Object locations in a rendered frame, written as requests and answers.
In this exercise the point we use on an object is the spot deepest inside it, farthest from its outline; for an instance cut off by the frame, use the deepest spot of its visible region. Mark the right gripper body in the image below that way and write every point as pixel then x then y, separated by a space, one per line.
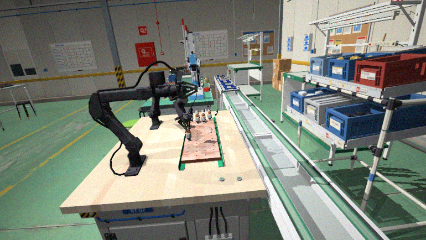
pixel 174 90

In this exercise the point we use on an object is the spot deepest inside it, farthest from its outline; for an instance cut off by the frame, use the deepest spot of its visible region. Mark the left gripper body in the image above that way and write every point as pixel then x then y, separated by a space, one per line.
pixel 181 112

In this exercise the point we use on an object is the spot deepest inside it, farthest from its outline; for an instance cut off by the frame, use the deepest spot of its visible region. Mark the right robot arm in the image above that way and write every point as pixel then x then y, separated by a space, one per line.
pixel 100 109

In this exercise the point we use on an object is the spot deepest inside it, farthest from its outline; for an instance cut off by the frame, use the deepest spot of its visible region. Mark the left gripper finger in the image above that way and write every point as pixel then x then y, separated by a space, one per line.
pixel 188 121
pixel 181 122

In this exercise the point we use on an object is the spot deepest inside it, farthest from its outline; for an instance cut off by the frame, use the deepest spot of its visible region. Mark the pink perforated board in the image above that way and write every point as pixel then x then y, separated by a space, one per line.
pixel 203 145

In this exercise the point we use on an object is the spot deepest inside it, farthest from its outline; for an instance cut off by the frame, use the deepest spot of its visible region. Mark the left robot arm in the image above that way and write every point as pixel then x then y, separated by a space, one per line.
pixel 155 111

